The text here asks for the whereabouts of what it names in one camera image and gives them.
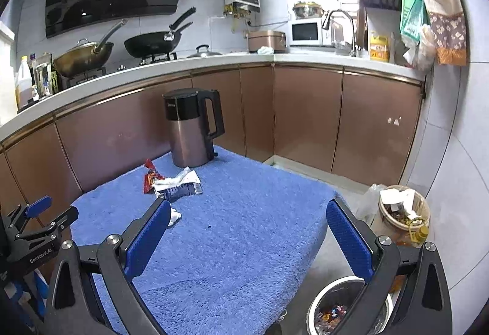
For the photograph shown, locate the large oil jug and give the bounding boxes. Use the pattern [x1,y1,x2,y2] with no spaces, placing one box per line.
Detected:
[15,56,35,110]

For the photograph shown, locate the pot lid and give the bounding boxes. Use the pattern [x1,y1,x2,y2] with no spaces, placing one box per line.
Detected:
[187,45,222,58]

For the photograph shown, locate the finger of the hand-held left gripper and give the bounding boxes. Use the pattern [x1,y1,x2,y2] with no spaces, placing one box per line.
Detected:
[8,195,52,231]
[11,205,79,249]

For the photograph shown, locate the silver round bin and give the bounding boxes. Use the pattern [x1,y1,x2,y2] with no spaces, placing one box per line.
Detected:
[306,276,394,335]

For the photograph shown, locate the white hanging plastic bags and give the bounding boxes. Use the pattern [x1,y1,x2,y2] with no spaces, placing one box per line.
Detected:
[403,24,436,72]

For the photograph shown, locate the brass wok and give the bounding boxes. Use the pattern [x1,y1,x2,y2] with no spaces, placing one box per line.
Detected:
[53,19,128,78]

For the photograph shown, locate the brown rice cooker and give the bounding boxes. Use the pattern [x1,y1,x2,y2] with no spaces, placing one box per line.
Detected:
[248,30,287,54]

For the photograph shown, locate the green plastic bag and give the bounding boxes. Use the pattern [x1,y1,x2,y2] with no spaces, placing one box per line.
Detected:
[400,0,430,38]

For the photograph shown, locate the blue white cloth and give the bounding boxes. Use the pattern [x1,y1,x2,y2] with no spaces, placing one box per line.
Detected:
[15,268,48,324]

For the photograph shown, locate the steel pot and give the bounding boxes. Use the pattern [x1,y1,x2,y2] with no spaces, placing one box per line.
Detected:
[292,1,325,20]

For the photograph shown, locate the pile of colourful wrappers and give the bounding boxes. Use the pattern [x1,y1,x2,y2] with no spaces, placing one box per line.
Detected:
[319,304,348,332]

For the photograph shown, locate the blue fluffy towel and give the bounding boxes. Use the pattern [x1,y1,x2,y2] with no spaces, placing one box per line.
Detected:
[70,146,339,335]

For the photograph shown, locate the yellow packet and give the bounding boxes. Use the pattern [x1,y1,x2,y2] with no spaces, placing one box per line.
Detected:
[369,31,394,63]

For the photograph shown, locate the clear plastic bag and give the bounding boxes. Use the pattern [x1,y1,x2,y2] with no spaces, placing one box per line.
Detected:
[357,184,386,225]

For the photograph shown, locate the beige plastic bucket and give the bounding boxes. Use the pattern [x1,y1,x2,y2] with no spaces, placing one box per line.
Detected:
[378,185,430,240]

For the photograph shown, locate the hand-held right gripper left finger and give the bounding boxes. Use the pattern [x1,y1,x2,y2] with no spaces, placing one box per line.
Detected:
[44,199,172,335]

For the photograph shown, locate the white microwave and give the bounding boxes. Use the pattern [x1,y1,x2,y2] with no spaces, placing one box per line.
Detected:
[287,17,333,46]

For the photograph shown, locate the gas stove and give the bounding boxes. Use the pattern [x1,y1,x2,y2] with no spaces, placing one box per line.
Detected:
[61,53,178,89]

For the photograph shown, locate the steel kitchen faucet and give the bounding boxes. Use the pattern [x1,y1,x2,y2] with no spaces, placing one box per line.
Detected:
[322,9,358,57]

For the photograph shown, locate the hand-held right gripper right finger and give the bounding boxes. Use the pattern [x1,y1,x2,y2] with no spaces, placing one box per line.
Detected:
[326,198,452,335]

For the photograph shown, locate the small red packet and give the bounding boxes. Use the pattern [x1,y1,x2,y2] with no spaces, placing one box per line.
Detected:
[143,158,165,194]

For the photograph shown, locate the black wok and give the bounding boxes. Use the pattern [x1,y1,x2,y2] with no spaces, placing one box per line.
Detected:
[124,7,197,58]

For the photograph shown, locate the brown kitchen cabinets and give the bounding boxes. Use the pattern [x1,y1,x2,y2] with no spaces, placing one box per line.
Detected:
[0,62,426,213]

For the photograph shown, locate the white paper carton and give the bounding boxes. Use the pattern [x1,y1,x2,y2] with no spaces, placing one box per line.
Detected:
[380,190,415,213]

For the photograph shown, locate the brown black electric kettle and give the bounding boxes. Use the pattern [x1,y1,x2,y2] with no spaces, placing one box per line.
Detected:
[162,88,225,168]

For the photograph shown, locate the cooking oil bottle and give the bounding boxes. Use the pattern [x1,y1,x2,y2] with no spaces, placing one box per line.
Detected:
[407,218,430,248]

